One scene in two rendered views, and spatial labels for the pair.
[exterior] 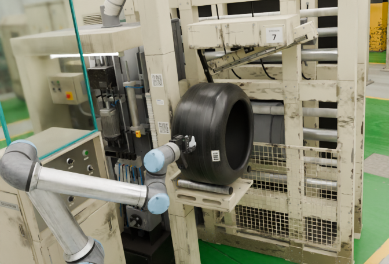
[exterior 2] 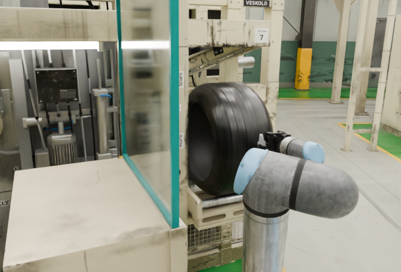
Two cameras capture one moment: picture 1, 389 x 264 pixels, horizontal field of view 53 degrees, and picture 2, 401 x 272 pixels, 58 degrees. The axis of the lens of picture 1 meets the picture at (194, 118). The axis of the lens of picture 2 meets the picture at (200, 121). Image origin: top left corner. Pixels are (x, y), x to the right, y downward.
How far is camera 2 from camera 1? 1.87 m
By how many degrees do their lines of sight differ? 52
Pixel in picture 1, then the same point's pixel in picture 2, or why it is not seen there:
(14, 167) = (345, 178)
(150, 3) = not seen: outside the picture
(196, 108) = (246, 105)
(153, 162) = (318, 155)
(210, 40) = (199, 38)
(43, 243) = not seen: outside the picture
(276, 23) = (264, 24)
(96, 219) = not seen: outside the picture
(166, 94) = (186, 96)
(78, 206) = not seen: outside the picture
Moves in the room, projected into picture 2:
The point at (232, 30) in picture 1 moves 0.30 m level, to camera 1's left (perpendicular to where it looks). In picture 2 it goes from (224, 28) to (190, 27)
